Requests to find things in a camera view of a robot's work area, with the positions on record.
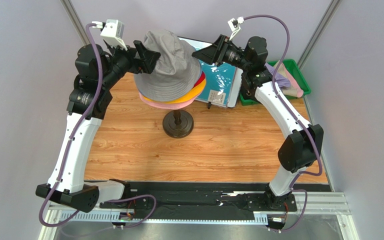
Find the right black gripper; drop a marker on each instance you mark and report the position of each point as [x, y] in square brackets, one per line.
[220, 49]

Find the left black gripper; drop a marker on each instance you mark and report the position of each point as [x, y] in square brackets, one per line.
[149, 60]

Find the red hat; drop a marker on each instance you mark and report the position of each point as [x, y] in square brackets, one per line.
[200, 79]

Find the grey hat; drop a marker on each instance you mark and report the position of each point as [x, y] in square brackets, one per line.
[176, 71]

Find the yellow bucket hat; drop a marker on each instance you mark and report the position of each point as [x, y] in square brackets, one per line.
[194, 91]

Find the pink bucket hat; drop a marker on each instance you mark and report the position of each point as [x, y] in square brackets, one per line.
[168, 106]

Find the lavender hat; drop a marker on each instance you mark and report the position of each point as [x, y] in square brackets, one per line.
[279, 76]

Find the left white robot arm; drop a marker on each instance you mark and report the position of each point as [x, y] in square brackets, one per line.
[98, 71]

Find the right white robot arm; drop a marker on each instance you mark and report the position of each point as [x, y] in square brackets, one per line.
[302, 140]

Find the dark round stand base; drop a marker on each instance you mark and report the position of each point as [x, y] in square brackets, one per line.
[178, 123]

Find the pink beige hat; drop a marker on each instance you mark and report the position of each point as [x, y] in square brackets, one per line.
[295, 90]

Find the green plastic bin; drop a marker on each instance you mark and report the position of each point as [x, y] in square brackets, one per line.
[246, 99]

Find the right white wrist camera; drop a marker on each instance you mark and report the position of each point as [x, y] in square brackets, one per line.
[235, 26]

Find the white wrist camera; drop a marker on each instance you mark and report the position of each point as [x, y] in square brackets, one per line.
[111, 32]
[235, 26]

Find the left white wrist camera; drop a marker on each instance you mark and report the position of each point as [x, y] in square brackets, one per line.
[111, 32]

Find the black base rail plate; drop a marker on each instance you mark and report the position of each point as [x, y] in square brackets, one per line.
[212, 201]

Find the aluminium frame rail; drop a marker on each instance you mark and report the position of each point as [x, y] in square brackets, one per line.
[299, 205]

